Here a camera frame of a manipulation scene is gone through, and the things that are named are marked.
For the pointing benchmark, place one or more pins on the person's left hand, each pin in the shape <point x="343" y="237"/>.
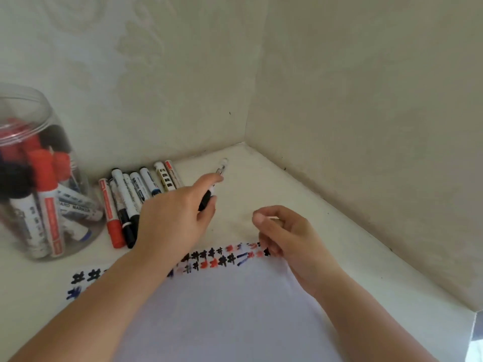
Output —
<point x="170" y="226"/>

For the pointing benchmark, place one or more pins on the person's left forearm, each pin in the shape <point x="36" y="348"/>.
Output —
<point x="83" y="320"/>

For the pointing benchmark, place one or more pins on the worn white black-ended marker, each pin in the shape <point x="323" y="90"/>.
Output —
<point x="129" y="231"/>

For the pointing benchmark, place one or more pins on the white marker chunky black cap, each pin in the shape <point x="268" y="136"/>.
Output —
<point x="17" y="180"/>
<point x="81" y="210"/>
<point x="132" y="192"/>

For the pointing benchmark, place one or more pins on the white paper sheet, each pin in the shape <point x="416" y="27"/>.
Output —
<point x="226" y="316"/>

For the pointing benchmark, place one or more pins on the person's right forearm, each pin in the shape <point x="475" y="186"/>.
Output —
<point x="369" y="328"/>

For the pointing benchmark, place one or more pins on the black cap bold print marker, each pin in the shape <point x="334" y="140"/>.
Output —
<point x="149" y="180"/>

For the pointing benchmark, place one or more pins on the person's right hand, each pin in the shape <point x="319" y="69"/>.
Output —
<point x="302" y="252"/>

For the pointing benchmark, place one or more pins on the red cap grey label marker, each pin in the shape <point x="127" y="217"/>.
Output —
<point x="61" y="165"/>

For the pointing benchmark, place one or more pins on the transparent plastic jar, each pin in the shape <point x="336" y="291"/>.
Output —
<point x="56" y="120"/>

